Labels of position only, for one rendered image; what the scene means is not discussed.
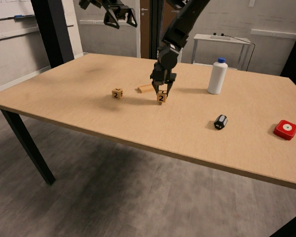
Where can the beige number cube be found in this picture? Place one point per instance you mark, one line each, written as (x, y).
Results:
(117, 93)
(162, 96)

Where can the white bottle with blue cap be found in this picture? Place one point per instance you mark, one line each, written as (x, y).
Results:
(217, 76)

